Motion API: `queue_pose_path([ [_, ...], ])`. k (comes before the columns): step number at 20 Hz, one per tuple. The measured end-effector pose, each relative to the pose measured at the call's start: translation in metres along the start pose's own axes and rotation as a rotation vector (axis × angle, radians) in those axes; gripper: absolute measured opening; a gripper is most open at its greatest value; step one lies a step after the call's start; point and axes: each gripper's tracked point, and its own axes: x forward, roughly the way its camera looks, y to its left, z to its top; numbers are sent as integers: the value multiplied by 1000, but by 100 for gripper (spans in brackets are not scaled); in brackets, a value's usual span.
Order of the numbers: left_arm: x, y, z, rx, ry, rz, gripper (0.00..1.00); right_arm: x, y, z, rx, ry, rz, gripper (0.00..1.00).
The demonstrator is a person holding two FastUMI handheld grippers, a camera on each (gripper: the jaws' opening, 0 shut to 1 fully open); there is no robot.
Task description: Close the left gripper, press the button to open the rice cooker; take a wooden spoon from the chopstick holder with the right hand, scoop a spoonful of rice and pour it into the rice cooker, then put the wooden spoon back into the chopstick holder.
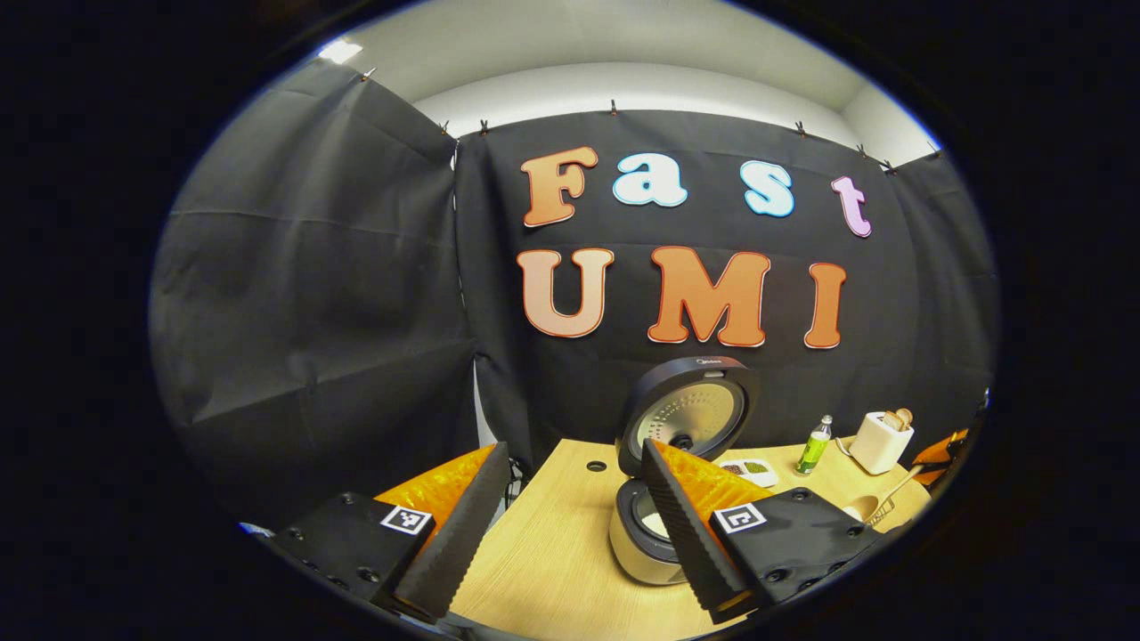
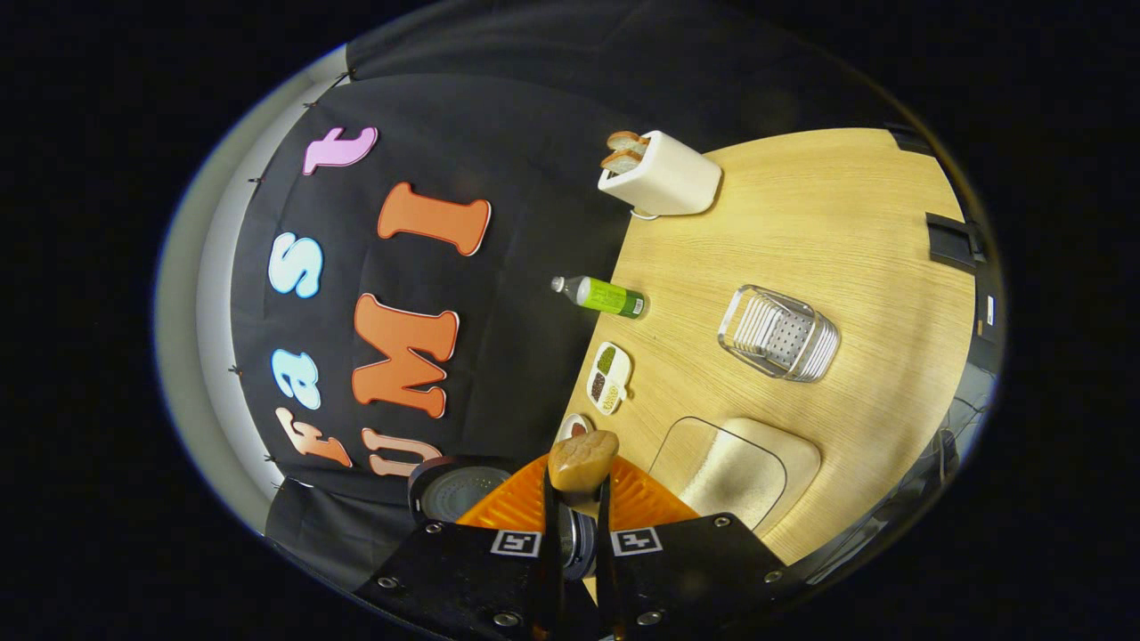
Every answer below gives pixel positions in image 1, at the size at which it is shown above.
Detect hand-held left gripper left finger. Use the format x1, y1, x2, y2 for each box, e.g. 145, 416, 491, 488
265, 441, 511, 624

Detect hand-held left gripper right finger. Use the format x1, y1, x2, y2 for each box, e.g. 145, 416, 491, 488
641, 438, 883, 626

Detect wooden spoon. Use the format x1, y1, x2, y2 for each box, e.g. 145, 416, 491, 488
868, 463, 927, 522

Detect black rice cooker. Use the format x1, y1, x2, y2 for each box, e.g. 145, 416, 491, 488
608, 355, 763, 588

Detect white toaster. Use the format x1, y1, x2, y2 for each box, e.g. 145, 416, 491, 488
846, 408, 916, 475

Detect white divided bean dish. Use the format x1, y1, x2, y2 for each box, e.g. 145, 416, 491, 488
717, 458, 780, 489

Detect green drink bottle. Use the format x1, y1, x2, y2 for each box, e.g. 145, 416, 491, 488
794, 414, 835, 477

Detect black backdrop cloth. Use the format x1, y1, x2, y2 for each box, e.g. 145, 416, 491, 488
150, 58, 1000, 535

